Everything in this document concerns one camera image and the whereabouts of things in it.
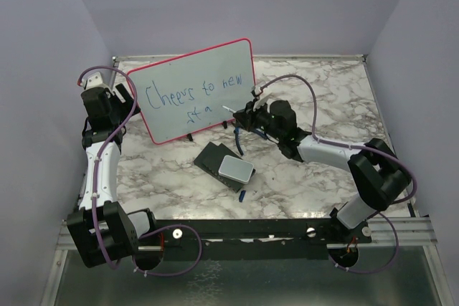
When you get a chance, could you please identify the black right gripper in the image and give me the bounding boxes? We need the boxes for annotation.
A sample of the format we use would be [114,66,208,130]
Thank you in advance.
[234,97,283,141]

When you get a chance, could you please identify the blue whiteboard marker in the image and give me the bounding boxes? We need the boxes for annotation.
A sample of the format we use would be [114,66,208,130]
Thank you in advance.
[222,105,235,113]

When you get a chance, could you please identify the pink framed whiteboard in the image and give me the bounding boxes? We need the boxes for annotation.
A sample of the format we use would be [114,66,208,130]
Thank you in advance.
[127,38,255,145]

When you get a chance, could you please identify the blue marker cap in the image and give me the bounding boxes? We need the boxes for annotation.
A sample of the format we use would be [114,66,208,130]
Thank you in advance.
[238,190,246,203]

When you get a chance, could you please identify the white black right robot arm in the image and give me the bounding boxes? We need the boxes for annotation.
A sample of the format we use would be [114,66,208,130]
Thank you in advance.
[233,100,412,242]

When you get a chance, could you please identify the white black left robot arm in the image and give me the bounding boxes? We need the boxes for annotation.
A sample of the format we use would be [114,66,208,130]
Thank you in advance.
[67,84,158,267]

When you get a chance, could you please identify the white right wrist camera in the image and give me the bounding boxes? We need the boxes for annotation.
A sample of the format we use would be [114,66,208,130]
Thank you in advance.
[252,85,271,111]

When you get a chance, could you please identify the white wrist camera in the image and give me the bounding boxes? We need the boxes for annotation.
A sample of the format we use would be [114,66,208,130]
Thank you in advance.
[252,85,271,111]
[83,72,107,90]

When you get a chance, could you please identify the blue handled pliers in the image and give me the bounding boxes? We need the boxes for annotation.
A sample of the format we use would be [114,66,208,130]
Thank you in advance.
[232,125,269,156]

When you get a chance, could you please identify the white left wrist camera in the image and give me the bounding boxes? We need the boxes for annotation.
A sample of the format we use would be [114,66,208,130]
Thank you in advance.
[83,72,107,90]

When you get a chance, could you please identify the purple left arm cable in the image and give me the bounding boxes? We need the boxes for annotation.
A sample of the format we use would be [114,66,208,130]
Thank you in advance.
[75,65,204,278]

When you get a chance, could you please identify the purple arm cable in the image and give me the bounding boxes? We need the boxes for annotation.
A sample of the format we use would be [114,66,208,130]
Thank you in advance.
[75,65,204,278]
[257,75,419,274]

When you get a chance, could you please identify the aluminium table edge frame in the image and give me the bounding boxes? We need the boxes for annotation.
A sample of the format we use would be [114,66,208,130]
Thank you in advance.
[73,53,419,221]

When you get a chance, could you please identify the black front mounting rail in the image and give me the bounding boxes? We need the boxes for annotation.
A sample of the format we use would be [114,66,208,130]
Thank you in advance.
[156,218,372,262]

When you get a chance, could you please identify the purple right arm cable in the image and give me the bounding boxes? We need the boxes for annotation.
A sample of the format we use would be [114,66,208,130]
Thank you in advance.
[257,75,419,274]

